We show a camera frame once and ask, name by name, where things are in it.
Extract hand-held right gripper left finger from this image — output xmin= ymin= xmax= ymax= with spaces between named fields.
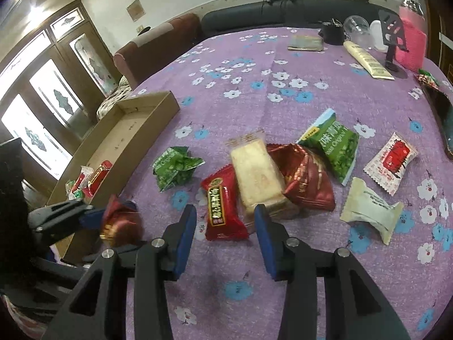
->
xmin=40 ymin=205 xmax=198 ymax=340

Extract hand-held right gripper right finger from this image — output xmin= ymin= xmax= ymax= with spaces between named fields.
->
xmin=254 ymin=204 xmax=413 ymax=340

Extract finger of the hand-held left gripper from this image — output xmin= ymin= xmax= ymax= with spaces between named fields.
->
xmin=27 ymin=200 xmax=107 ymax=247
xmin=31 ymin=244 xmax=107 ymax=286

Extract shiny red snack packet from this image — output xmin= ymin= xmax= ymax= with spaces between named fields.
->
xmin=99 ymin=195 xmax=144 ymax=248

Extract white red green snack packet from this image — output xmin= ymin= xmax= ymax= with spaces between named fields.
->
xmin=65 ymin=166 xmax=93 ymax=201

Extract small red snack packet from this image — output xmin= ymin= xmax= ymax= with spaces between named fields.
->
xmin=85 ymin=160 xmax=113 ymax=197

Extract red gold-label snack packet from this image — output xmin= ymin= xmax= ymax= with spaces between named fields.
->
xmin=200 ymin=163 xmax=249 ymax=241

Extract clear-wrapped cake packet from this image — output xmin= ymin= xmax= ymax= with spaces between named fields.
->
xmin=226 ymin=130 xmax=300 ymax=224

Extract small green pea packet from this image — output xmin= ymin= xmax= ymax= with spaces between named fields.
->
xmin=153 ymin=146 xmax=206 ymax=192

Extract dark red crinkled packet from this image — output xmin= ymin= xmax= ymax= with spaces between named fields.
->
xmin=266 ymin=143 xmax=336 ymax=212

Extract shallow cardboard box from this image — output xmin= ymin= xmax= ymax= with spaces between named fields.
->
xmin=47 ymin=91 xmax=181 ymax=263

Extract cream white snack packet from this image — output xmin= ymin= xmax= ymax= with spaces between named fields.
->
xmin=340 ymin=177 xmax=405 ymax=245

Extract large green pea packet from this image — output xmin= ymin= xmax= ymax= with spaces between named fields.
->
xmin=296 ymin=108 xmax=360 ymax=186

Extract white red-label snack packet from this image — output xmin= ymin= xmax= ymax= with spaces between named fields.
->
xmin=363 ymin=132 xmax=419 ymax=197

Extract wooden glass-paned doors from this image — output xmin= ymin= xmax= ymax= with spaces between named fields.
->
xmin=0 ymin=0 xmax=123 ymax=199

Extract patterned seat cushion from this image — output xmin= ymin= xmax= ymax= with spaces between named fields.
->
xmin=96 ymin=75 xmax=137 ymax=121

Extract purple floral tablecloth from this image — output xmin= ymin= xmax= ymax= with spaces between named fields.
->
xmin=3 ymin=25 xmax=453 ymax=340

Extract brown sofa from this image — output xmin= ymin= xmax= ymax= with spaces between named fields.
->
xmin=113 ymin=13 xmax=203 ymax=89

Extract grey green pouch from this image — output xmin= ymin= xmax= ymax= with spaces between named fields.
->
xmin=287 ymin=35 xmax=325 ymax=52

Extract yellow flat packet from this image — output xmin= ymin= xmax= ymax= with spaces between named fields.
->
xmin=343 ymin=41 xmax=396 ymax=80

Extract black cup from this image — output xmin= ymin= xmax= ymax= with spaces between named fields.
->
xmin=319 ymin=19 xmax=345 ymax=45

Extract black sofa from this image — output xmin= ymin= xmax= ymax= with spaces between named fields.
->
xmin=201 ymin=0 xmax=402 ymax=39

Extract red green snack bag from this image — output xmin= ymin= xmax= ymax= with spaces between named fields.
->
xmin=414 ymin=68 xmax=441 ymax=89

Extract white cup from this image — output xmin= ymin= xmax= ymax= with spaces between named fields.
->
xmin=368 ymin=19 xmax=388 ymax=53

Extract black phone stand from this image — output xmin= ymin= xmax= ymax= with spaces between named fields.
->
xmin=378 ymin=9 xmax=408 ymax=78

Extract pink bottle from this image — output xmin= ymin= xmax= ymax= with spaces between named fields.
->
xmin=394 ymin=0 xmax=427 ymax=72

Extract small wall plaque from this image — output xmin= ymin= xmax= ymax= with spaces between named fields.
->
xmin=126 ymin=0 xmax=146 ymax=22

